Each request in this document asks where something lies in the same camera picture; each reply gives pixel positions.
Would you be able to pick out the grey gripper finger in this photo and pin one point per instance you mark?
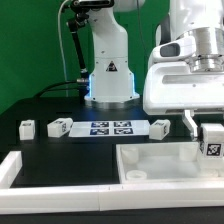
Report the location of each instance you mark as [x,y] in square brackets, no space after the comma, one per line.
[187,118]

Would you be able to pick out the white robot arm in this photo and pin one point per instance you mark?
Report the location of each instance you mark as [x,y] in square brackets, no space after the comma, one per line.
[112,82]

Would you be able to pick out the white fiducial marker sheet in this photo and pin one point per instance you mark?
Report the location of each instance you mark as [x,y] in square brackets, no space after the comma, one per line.
[110,128]

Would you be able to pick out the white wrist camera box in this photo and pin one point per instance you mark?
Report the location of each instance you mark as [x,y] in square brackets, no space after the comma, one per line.
[180,49]

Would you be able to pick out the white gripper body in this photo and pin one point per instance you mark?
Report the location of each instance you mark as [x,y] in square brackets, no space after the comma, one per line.
[171,88]

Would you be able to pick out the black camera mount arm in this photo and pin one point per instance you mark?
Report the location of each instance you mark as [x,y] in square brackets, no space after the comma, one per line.
[81,9]

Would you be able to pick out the white U-shaped obstacle fence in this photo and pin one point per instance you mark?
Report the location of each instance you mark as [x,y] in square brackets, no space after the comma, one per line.
[102,197]

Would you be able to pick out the white square table top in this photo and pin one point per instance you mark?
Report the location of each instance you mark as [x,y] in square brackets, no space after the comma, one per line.
[163,162]

